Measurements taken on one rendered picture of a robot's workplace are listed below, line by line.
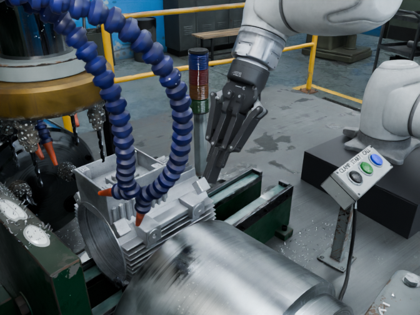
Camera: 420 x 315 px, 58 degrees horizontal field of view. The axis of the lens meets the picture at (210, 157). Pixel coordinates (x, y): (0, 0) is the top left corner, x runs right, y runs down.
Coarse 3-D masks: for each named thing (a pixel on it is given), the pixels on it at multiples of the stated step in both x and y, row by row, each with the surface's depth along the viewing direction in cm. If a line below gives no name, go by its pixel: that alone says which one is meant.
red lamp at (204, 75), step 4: (188, 68) 113; (208, 68) 113; (192, 72) 111; (196, 72) 110; (200, 72) 110; (204, 72) 111; (208, 72) 114; (192, 76) 112; (196, 76) 111; (200, 76) 111; (204, 76) 112; (208, 76) 114; (192, 80) 112; (196, 80) 112; (200, 80) 112; (204, 80) 112; (208, 80) 114; (192, 84) 113; (196, 84) 112; (200, 84) 112; (204, 84) 113
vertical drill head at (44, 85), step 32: (0, 32) 44; (32, 32) 44; (0, 64) 44; (32, 64) 44; (64, 64) 45; (0, 96) 42; (32, 96) 42; (64, 96) 44; (96, 96) 47; (0, 128) 52; (32, 128) 47; (96, 128) 54; (32, 160) 49
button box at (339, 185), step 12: (360, 156) 82; (348, 168) 78; (360, 168) 79; (384, 168) 83; (336, 180) 76; (348, 180) 76; (372, 180) 79; (336, 192) 77; (348, 192) 75; (360, 192) 75; (348, 204) 76
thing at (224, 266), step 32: (224, 224) 51; (160, 256) 44; (192, 256) 43; (224, 256) 43; (256, 256) 44; (128, 288) 43; (160, 288) 41; (192, 288) 40; (224, 288) 40; (256, 288) 39; (288, 288) 39; (320, 288) 42
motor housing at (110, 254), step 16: (160, 160) 76; (192, 176) 74; (176, 192) 70; (192, 192) 72; (80, 208) 70; (160, 208) 67; (176, 208) 68; (208, 208) 72; (80, 224) 72; (96, 224) 75; (176, 224) 68; (192, 224) 70; (96, 240) 75; (112, 240) 76; (128, 240) 62; (160, 240) 65; (96, 256) 73; (112, 256) 74; (128, 256) 62; (144, 256) 63; (112, 272) 71; (128, 272) 63
